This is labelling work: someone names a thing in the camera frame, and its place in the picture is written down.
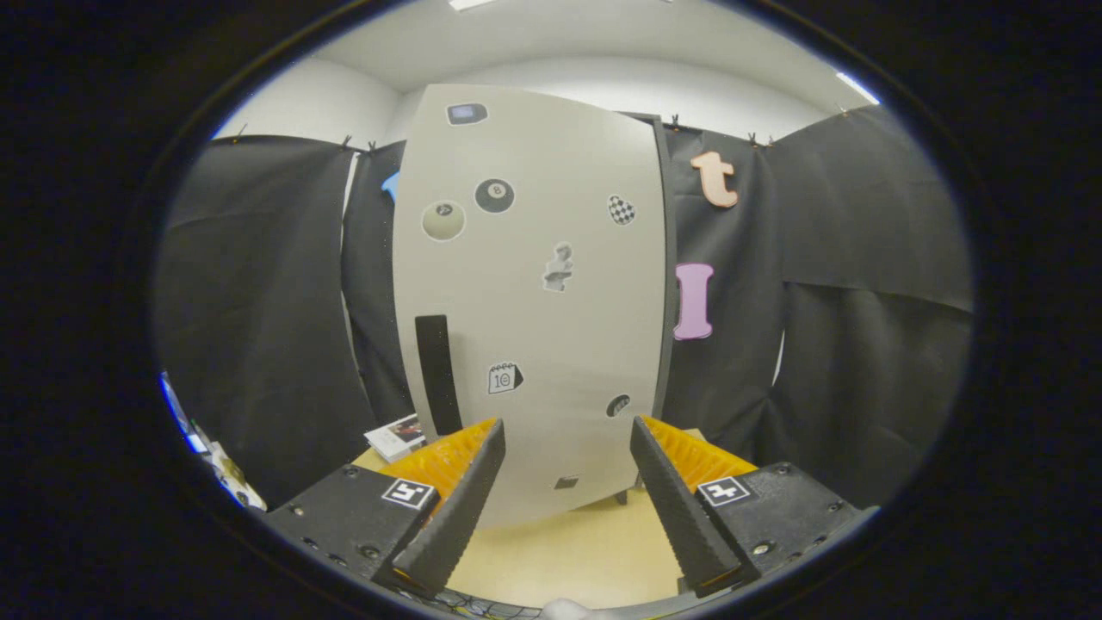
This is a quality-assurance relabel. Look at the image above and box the colourful printed object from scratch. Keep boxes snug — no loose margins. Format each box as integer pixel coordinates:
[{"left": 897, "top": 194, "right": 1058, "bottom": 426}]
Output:
[{"left": 161, "top": 372, "right": 268, "bottom": 511}]

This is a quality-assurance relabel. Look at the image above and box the black door handle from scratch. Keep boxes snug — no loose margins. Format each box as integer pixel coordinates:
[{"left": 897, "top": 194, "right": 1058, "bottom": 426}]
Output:
[{"left": 415, "top": 314, "right": 463, "bottom": 437}]

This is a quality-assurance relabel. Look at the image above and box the black backdrop cloth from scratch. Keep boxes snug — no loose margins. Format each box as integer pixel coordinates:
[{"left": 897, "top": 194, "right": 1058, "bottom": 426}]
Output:
[{"left": 155, "top": 105, "right": 974, "bottom": 513}]

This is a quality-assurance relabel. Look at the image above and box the grey shoe cabinet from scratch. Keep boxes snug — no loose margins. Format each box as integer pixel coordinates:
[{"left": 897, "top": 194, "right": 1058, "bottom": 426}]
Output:
[{"left": 616, "top": 110, "right": 681, "bottom": 509}]

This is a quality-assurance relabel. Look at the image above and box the white book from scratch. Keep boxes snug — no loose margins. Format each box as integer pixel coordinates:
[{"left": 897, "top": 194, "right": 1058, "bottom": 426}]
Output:
[{"left": 364, "top": 413, "right": 427, "bottom": 463}]

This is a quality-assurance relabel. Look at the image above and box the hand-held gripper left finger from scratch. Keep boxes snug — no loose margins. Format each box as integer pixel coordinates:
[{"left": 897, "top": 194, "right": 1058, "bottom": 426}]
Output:
[{"left": 263, "top": 418, "right": 507, "bottom": 597}]

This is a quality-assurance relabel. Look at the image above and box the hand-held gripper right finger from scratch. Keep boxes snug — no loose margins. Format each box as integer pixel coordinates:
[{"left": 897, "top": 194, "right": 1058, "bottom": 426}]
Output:
[{"left": 630, "top": 415, "right": 879, "bottom": 598}]

